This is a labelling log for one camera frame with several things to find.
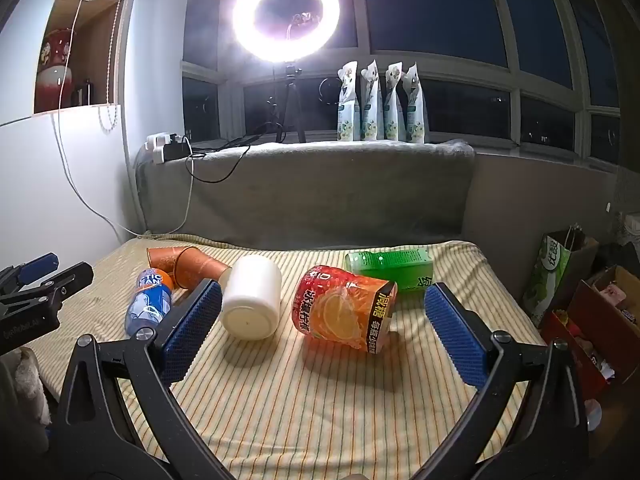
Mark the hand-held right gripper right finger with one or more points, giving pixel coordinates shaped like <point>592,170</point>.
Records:
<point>457,340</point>

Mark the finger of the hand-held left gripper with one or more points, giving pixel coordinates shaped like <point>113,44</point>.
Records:
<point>70,280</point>
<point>37,266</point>

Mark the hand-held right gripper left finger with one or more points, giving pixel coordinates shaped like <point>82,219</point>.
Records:
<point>192,330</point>

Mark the brown paper cup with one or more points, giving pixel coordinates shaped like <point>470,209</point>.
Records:
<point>162,258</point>
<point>197,270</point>

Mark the white cup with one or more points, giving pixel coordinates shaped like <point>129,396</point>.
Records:
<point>250,297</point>

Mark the blue drink bottle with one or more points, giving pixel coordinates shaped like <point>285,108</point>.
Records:
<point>149,305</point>

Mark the white fluffy cloth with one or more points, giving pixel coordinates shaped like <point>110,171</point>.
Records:
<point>32,385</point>

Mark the green plastic bottle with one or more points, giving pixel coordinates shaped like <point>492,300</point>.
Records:
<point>390,265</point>

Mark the red box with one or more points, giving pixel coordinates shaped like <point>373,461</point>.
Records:
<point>560,330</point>

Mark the green white paper bag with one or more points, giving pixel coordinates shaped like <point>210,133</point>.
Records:
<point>550,270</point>

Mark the yellow striped bed sheet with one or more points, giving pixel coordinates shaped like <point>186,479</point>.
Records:
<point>300,410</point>

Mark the brown cardboard box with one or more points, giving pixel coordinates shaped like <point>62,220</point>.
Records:
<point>595,305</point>

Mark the white power strip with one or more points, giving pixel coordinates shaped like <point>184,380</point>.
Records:
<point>156,152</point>

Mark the black power adapter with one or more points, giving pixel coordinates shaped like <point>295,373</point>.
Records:
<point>177,151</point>

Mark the grey blanket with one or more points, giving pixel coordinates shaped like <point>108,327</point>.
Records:
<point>300,195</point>

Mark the red white jar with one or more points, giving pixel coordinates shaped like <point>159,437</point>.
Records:
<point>52,80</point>

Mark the wooden shelf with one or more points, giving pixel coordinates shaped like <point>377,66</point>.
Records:
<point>100,45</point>

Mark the white green standing pouch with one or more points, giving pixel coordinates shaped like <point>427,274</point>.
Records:
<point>348,110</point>
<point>394,110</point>
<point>415,112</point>
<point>371,110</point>

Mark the black tripod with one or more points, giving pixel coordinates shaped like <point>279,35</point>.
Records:
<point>290,82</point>

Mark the white window frame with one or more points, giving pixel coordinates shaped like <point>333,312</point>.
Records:
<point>435,62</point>

